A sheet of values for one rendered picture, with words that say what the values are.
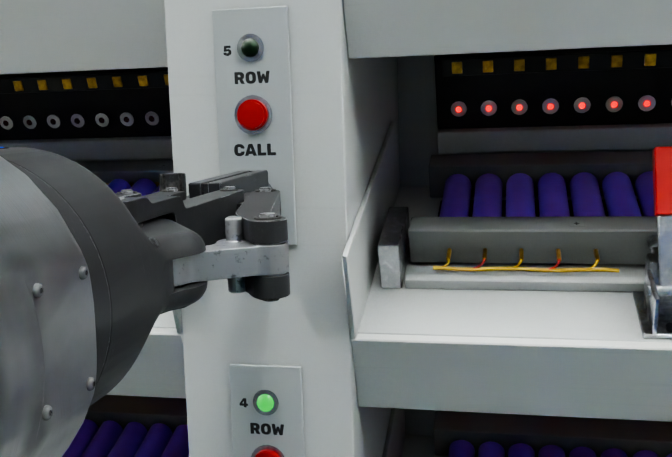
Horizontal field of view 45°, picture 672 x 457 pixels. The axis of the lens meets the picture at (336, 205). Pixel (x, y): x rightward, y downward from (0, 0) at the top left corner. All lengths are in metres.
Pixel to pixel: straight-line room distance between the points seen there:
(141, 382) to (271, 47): 0.21
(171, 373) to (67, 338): 0.30
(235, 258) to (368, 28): 0.21
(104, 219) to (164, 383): 0.28
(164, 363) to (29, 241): 0.31
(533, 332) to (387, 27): 0.17
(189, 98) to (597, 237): 0.24
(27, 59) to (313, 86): 0.17
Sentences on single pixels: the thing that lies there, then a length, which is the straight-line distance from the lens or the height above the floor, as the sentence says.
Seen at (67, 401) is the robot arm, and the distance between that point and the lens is 0.18.
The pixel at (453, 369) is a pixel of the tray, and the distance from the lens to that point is 0.43.
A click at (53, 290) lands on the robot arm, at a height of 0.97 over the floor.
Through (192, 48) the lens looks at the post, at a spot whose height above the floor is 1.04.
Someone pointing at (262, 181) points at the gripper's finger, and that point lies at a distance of 0.41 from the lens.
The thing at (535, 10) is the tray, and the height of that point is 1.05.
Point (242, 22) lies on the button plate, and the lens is 0.43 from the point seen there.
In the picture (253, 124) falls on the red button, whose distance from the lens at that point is 0.42.
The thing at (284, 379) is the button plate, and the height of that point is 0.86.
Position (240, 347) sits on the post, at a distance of 0.45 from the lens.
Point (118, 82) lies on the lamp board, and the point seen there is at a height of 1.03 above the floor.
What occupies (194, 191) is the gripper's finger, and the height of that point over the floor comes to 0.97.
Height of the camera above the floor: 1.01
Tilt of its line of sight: 7 degrees down
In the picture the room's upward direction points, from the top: 2 degrees counter-clockwise
